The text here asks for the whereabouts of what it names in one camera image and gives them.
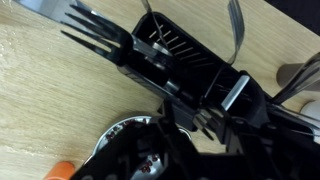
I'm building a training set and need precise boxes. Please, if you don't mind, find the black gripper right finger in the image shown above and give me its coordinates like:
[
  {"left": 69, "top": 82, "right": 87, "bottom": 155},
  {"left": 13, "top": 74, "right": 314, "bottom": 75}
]
[{"left": 194, "top": 97, "right": 320, "bottom": 180}]

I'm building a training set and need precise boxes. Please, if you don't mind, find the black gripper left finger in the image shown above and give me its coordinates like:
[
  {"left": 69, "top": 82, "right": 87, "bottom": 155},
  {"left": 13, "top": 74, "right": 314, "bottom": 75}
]
[{"left": 69, "top": 116, "right": 201, "bottom": 180}]

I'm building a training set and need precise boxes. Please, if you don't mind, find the black cutlery rack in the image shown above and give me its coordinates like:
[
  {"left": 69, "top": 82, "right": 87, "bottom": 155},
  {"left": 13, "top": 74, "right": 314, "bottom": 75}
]
[{"left": 117, "top": 13, "right": 317, "bottom": 144}]

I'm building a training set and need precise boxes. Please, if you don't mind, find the black plastic fork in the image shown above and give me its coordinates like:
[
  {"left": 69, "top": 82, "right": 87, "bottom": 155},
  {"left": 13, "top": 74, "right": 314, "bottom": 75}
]
[{"left": 62, "top": 5, "right": 133, "bottom": 66}]

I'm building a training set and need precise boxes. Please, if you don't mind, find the metal bowl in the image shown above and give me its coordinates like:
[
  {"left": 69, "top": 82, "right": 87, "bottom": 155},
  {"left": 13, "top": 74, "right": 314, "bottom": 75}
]
[{"left": 87, "top": 114, "right": 194, "bottom": 180}]

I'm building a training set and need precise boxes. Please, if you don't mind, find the small orange plastic cup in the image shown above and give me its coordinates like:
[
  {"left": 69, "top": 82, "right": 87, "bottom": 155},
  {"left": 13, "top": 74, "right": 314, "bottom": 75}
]
[{"left": 43, "top": 161, "right": 75, "bottom": 180}]

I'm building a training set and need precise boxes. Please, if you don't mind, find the silver metal spoon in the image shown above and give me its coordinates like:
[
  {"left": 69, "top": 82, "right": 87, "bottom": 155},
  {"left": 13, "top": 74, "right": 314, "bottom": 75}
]
[{"left": 272, "top": 53, "right": 320, "bottom": 105}]

